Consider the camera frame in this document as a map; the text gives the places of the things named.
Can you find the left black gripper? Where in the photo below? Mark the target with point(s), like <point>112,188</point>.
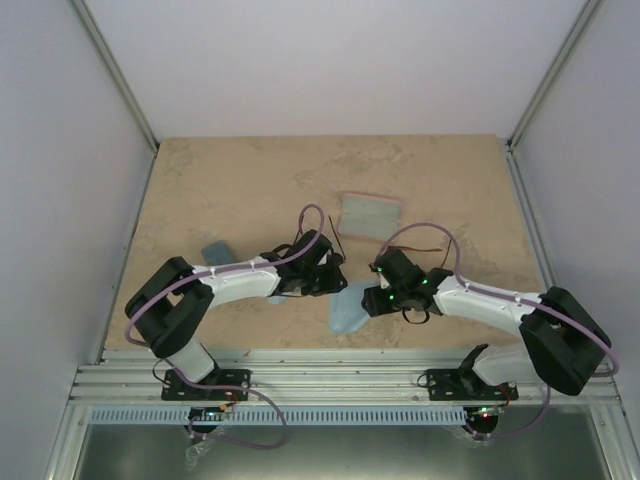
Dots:
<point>332,285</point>

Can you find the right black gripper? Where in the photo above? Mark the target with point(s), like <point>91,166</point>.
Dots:
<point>377,306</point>

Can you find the light blue cleaning cloth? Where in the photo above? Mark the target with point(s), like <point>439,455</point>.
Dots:
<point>346,314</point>

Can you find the pink glasses case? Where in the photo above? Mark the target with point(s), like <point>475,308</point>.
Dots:
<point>369,216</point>

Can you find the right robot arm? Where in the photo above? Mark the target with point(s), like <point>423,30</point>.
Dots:
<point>558,343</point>

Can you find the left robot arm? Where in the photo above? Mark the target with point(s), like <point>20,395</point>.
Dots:
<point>169,307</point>

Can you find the black round sunglasses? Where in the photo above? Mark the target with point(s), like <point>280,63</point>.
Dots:
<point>334,233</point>

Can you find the brown rectangular sunglasses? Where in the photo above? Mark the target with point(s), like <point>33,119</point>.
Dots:
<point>432,250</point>

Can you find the blue-grey glasses case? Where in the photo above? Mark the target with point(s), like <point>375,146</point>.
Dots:
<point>217,253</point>

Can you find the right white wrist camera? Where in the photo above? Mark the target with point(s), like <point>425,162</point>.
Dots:
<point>384,282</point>

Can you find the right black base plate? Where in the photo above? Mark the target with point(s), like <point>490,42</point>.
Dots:
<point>453,385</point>

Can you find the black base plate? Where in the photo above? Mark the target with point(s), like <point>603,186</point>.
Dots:
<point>453,385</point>
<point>223,385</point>

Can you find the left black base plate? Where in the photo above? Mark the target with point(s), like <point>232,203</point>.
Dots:
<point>223,385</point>

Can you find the aluminium rail frame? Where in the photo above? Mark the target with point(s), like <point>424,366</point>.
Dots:
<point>249,191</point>

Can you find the right corner aluminium post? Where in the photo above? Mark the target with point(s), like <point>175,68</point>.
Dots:
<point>568,47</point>

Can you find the corner aluminium post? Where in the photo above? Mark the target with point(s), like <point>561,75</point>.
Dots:
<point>568,47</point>
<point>97,39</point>

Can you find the left corner aluminium post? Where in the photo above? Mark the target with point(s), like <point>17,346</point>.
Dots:
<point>97,39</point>

